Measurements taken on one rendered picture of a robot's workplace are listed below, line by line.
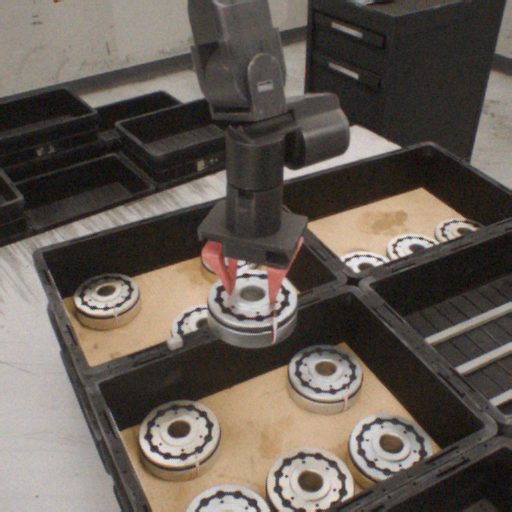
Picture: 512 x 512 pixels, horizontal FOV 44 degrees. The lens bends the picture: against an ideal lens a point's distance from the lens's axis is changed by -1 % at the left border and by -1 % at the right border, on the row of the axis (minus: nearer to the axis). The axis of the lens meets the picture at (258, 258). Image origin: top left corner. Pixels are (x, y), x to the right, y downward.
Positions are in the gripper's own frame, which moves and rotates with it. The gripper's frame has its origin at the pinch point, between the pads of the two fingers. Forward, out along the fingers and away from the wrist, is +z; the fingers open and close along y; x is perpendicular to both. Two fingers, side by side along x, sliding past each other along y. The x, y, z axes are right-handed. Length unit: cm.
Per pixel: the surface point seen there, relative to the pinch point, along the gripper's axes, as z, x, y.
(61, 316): 12.6, -0.2, 27.4
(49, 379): 36, -6, 38
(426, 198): 21, -64, -15
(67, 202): 67, -99, 100
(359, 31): 21, -172, 20
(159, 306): 22.2, -16.5, 21.4
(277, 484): 19.3, 10.2, -7.0
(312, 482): 20.9, 7.5, -10.6
